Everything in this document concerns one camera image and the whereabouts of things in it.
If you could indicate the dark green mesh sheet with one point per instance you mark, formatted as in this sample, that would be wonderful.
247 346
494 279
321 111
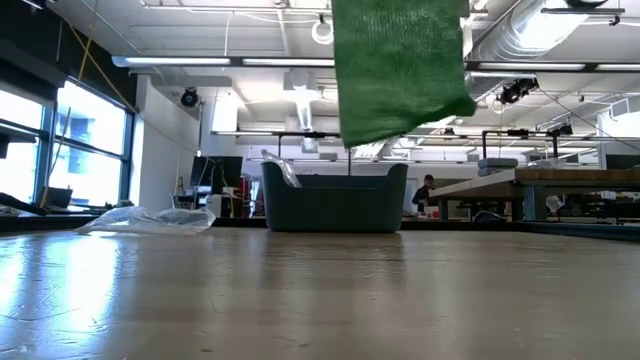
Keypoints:
400 75

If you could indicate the teal plastic bin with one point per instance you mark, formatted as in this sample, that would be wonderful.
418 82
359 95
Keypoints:
335 205

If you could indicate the silver ventilation duct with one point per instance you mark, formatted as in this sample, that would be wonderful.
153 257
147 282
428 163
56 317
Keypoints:
520 30

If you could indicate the black computer monitor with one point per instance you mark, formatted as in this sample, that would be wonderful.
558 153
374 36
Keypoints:
622 161

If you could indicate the long ceiling light bar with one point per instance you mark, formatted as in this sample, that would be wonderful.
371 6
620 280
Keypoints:
225 61

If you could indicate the black laptop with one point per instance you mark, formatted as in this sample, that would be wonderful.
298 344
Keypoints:
57 197

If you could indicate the black ceiling camera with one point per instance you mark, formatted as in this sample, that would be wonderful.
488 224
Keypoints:
517 91
189 98

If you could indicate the person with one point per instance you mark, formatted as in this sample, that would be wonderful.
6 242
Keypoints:
424 192

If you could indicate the clear plastic bag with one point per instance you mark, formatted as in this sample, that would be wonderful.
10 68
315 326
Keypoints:
150 220
286 170

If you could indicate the wooden workbench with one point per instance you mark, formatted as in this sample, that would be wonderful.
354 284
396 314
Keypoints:
550 180

